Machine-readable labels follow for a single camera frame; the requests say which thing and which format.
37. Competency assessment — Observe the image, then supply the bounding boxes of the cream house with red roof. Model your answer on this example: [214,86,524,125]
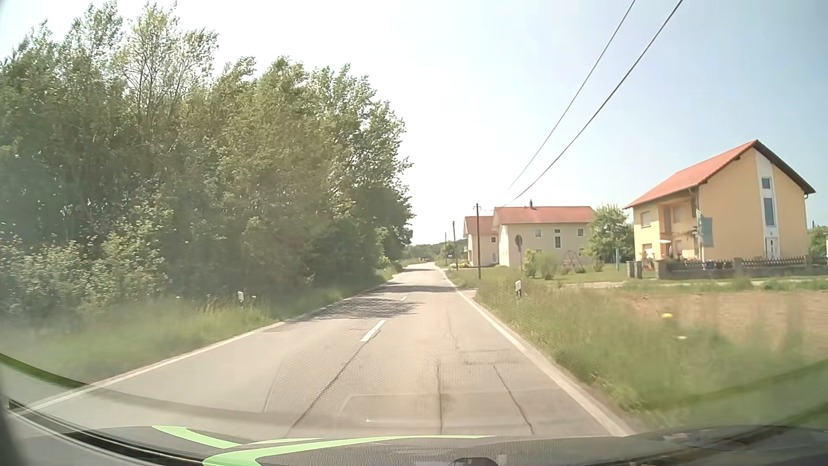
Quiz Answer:
[492,201,596,269]
[463,215,500,268]

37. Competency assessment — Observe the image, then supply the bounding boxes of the road markings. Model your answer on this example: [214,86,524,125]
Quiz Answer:
[16,264,635,438]

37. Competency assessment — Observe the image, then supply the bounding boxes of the grey asphalt road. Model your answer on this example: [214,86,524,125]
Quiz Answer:
[13,262,638,447]

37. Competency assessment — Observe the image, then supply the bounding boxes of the green bush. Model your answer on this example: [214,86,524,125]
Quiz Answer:
[523,250,561,280]

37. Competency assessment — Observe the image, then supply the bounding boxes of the grass verge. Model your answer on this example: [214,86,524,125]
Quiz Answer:
[0,265,405,389]
[440,262,828,428]

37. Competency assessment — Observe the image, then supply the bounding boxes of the green tree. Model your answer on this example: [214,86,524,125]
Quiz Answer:
[585,205,635,265]

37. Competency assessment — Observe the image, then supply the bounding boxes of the car's own bonnet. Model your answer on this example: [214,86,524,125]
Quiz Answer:
[0,395,828,466]

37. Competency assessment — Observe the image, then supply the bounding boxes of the row of trees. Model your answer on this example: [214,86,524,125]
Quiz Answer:
[0,3,415,318]

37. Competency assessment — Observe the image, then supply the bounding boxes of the garden fence with stone posts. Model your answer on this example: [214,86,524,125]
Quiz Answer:
[625,254,828,280]

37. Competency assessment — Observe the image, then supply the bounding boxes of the yellow house with red roof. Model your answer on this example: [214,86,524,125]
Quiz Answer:
[623,139,816,263]

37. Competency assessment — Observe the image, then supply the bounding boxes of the bare earth field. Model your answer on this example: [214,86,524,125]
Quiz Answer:
[621,288,828,353]

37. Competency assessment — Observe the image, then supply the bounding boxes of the overhead wires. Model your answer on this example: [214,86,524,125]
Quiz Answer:
[495,0,685,207]

